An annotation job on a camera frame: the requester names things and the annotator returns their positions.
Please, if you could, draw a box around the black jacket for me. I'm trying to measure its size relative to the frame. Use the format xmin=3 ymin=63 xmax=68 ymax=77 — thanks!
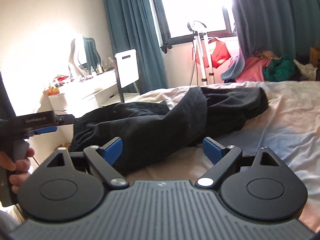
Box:
xmin=69 ymin=87 xmax=268 ymax=176

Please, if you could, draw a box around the pink clothes pile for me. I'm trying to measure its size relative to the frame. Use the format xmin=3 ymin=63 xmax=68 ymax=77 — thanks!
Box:
xmin=235 ymin=50 xmax=280 ymax=83

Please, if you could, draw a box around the person left hand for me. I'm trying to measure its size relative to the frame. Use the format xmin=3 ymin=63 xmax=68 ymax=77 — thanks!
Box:
xmin=1 ymin=147 xmax=35 ymax=193

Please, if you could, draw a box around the white dressing table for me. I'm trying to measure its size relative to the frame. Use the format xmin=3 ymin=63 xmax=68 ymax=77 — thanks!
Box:
xmin=37 ymin=69 xmax=119 ymax=143

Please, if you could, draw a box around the pastel bed sheet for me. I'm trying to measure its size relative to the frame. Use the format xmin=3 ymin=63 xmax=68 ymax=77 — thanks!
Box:
xmin=127 ymin=81 xmax=319 ymax=232

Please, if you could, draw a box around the black white chair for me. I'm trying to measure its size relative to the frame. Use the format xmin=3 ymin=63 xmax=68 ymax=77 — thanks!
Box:
xmin=114 ymin=49 xmax=140 ymax=103

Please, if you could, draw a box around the red bag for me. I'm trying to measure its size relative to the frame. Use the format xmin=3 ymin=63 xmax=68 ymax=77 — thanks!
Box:
xmin=195 ymin=37 xmax=231 ymax=68

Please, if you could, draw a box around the green garment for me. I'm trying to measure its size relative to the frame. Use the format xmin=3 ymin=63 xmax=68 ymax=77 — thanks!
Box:
xmin=263 ymin=55 xmax=296 ymax=82

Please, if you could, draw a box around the white cloth on sofa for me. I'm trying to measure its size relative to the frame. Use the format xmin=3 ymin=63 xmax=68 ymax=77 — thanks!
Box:
xmin=293 ymin=60 xmax=317 ymax=81

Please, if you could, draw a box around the white garment steamer stand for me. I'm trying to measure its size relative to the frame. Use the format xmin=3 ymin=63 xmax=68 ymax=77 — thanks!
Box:
xmin=187 ymin=21 xmax=215 ymax=86

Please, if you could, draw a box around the left teal curtain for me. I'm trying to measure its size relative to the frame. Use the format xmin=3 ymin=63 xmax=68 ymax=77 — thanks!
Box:
xmin=104 ymin=0 xmax=167 ymax=93

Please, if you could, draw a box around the teal curtain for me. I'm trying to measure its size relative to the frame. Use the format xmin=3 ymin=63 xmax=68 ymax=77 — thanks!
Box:
xmin=104 ymin=0 xmax=167 ymax=93
xmin=221 ymin=0 xmax=319 ymax=80

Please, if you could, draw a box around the brown paper bag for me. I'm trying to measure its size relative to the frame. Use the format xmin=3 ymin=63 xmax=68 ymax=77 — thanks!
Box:
xmin=309 ymin=47 xmax=320 ymax=68

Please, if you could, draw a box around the right teal curtain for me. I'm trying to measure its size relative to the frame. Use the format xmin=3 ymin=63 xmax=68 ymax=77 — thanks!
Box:
xmin=221 ymin=0 xmax=319 ymax=80

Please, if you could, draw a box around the wavy frame mirror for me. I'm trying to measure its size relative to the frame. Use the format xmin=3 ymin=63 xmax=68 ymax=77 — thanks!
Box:
xmin=69 ymin=36 xmax=102 ymax=76

